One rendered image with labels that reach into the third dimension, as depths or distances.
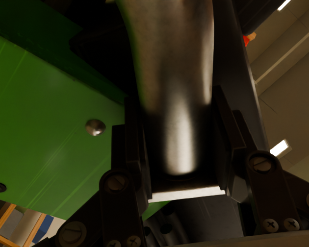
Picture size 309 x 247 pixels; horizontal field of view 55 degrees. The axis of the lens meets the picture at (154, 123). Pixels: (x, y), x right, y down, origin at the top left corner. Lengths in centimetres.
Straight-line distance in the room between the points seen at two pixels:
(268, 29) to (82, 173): 952
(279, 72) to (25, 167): 771
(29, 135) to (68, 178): 4
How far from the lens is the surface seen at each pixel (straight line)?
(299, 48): 778
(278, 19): 967
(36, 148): 18
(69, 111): 16
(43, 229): 638
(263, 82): 784
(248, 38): 372
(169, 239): 23
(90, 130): 16
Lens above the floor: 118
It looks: 14 degrees up
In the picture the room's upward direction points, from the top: 127 degrees clockwise
